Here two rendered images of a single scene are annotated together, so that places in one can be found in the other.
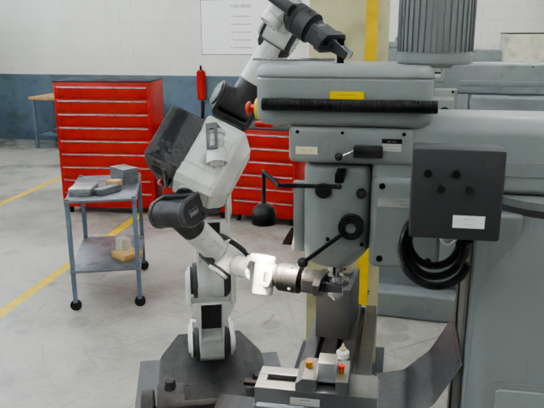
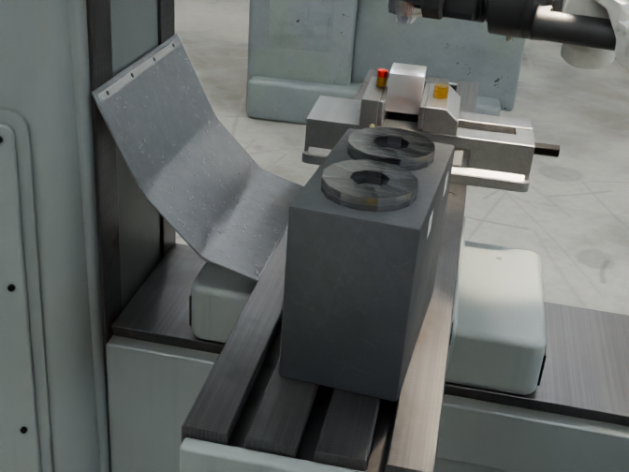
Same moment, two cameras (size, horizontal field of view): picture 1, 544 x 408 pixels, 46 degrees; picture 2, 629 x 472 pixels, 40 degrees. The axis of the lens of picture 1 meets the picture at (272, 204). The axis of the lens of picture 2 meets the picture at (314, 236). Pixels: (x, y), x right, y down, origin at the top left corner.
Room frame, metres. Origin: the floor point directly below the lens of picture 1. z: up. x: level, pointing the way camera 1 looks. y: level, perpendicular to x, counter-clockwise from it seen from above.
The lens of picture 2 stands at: (2.95, -0.32, 1.45)
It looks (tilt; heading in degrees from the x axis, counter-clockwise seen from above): 27 degrees down; 178
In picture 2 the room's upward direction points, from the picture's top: 4 degrees clockwise
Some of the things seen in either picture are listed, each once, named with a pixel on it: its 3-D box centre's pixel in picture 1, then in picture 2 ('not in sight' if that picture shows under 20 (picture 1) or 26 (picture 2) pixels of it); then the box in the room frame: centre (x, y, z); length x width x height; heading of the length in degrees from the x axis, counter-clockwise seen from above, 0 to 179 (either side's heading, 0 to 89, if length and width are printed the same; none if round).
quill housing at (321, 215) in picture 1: (338, 210); not in sight; (1.81, -0.19, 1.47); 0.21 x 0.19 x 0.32; 169
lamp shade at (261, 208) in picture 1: (264, 213); not in sight; (1.83, 0.02, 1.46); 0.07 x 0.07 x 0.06
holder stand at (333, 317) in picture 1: (337, 299); (372, 249); (2.16, -0.24, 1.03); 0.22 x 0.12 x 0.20; 164
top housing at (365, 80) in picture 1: (345, 91); not in sight; (1.81, -0.21, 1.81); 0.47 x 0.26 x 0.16; 79
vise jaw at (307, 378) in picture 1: (308, 374); (440, 108); (1.66, -0.10, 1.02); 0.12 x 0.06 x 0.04; 170
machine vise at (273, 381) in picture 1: (316, 385); (420, 127); (1.65, -0.13, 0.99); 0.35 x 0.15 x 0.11; 80
